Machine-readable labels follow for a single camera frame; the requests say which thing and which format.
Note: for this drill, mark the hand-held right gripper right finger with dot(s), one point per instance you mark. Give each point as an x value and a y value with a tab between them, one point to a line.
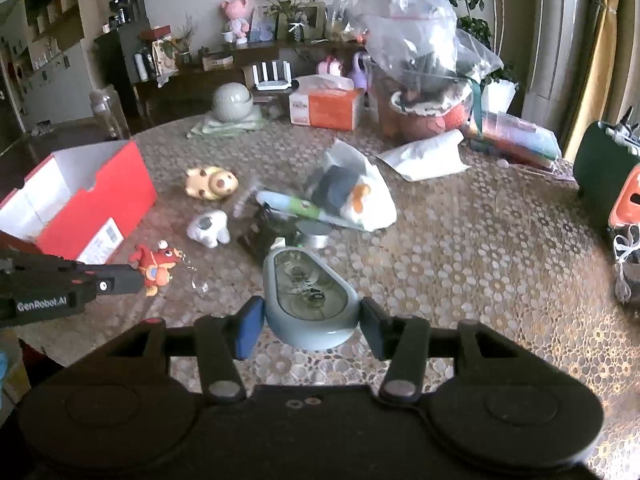
374	327

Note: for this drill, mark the pink toy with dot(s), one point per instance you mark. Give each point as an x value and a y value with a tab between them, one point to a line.
330	66

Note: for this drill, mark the wall shelf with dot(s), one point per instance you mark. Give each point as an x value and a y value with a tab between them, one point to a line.
55	25

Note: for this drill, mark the white and green tube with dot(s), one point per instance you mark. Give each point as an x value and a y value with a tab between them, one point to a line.
295	206

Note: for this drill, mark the white bottle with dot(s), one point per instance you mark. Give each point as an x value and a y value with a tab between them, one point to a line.
142	67

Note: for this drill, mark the blue picture card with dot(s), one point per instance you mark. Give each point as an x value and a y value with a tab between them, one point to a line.
262	27

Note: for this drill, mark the grey-blue teardrop case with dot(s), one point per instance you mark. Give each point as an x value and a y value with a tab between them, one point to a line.
310	300

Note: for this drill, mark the yellow spotted plush toy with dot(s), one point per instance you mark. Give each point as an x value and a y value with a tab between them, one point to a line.
210	182

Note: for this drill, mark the pink doll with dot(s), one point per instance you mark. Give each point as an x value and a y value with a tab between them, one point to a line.
236	15

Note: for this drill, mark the colourful packets in clear bag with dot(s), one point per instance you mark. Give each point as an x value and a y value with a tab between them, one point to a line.
520	140

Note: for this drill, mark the large clear plastic bag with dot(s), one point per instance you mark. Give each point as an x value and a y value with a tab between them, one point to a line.
425	25

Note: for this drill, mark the purple toy kettle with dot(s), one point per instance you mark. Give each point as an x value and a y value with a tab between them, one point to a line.
360	75

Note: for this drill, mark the red cardboard box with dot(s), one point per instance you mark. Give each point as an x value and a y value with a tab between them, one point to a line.
115	195

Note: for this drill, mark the white standing air conditioner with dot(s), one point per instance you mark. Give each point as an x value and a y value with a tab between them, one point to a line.
555	35

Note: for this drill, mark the printed snack bag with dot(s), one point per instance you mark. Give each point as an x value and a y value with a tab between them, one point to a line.
165	57

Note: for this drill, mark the white plush animal toy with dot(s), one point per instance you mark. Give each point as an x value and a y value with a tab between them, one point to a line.
207	227

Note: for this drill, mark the dark tall cabinet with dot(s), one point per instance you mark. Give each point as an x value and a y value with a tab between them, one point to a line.
117	55

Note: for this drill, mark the green ribbon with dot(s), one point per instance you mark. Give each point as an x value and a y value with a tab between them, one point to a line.
477	107

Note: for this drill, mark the white paper bag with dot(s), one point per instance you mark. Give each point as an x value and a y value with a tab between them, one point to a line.
500	97

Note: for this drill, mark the green folded cloth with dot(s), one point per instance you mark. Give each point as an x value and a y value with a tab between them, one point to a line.
215	129

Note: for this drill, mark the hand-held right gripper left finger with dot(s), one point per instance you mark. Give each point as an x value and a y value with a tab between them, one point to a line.
250	327

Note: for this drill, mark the clear glass jar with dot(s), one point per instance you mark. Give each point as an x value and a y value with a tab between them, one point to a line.
107	110

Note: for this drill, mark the dark wooden sideboard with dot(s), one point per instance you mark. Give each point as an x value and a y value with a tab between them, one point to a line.
200	85

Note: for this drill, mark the white duck plush in bag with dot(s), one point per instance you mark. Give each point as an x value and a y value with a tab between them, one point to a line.
370	205

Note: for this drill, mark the photo frame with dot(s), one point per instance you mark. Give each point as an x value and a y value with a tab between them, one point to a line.
312	17

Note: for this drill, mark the yellow curtain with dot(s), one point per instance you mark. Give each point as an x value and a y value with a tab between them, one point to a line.
610	50

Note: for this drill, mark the white router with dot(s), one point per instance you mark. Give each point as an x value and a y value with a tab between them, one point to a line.
272	82

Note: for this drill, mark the black coffee machine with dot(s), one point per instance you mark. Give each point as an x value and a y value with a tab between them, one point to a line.
125	7

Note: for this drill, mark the orange plastic case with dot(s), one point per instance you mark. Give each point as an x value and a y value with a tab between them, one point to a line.
627	200

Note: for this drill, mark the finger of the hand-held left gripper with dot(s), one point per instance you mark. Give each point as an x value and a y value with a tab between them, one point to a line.
120	280

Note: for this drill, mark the black toy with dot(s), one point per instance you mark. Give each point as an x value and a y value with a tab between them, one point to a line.
265	232

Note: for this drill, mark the orange tissue box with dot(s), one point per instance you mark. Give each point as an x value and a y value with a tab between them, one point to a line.
330	107

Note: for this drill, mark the dark green container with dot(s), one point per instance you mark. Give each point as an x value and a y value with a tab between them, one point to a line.
597	170

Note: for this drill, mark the white paper sheet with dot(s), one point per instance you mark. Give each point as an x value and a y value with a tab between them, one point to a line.
425	155

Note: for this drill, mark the small cardboard box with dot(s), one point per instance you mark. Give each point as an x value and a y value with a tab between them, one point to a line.
217	61

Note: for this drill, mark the silver round tin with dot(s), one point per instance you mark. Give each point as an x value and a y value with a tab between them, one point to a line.
315	235

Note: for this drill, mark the clear plastic wrapper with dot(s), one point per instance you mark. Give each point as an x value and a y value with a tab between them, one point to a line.
247	197

